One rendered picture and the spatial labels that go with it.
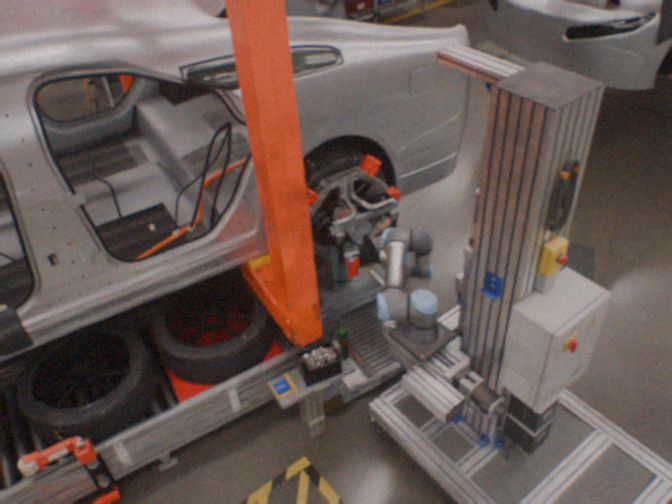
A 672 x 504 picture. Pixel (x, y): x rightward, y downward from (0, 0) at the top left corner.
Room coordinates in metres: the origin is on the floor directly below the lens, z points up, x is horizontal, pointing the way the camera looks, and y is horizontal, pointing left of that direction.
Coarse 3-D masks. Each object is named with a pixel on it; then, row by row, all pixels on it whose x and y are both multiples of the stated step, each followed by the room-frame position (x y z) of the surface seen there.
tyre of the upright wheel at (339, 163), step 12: (324, 144) 2.96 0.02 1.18; (336, 144) 2.97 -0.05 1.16; (348, 144) 3.03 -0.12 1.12; (312, 156) 2.85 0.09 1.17; (324, 156) 2.83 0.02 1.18; (336, 156) 2.82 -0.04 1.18; (348, 156) 2.83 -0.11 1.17; (360, 156) 2.87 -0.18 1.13; (312, 168) 2.76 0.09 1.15; (324, 168) 2.73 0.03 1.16; (336, 168) 2.76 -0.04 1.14; (348, 168) 2.80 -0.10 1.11; (312, 180) 2.69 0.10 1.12; (384, 180) 2.91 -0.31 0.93
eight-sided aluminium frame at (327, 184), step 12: (360, 168) 2.79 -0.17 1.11; (324, 180) 2.68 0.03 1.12; (336, 180) 2.67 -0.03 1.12; (348, 180) 2.70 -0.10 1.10; (372, 180) 2.77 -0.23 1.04; (324, 192) 2.64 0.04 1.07; (312, 216) 2.59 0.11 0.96; (384, 216) 2.80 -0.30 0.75; (372, 228) 2.78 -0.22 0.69; (312, 240) 2.58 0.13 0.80; (324, 252) 2.61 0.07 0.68; (348, 252) 2.68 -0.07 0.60
